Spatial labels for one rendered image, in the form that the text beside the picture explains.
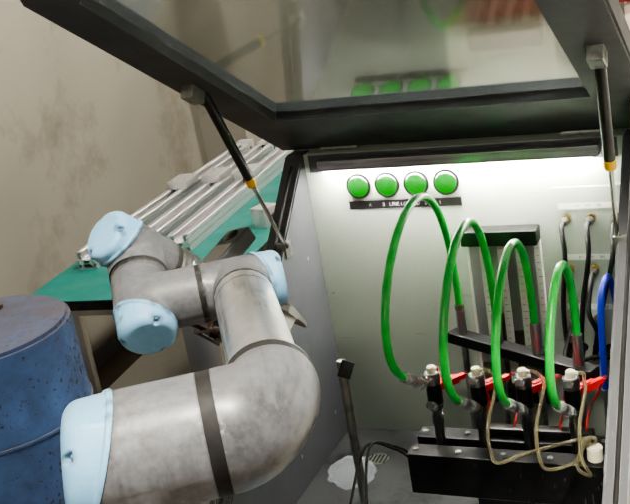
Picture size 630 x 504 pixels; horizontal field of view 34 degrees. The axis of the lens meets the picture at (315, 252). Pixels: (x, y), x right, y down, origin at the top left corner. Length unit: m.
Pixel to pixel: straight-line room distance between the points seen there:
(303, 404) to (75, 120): 4.16
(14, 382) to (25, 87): 1.93
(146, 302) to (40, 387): 1.90
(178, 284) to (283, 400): 0.40
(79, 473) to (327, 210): 1.26
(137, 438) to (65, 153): 4.07
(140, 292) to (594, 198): 0.94
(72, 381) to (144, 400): 2.33
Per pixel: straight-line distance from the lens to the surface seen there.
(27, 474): 3.22
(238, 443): 0.90
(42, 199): 4.74
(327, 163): 2.01
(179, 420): 0.90
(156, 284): 1.29
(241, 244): 1.49
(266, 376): 0.93
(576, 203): 1.93
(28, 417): 3.16
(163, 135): 5.78
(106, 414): 0.91
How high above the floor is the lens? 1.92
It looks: 19 degrees down
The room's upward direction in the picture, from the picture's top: 10 degrees counter-clockwise
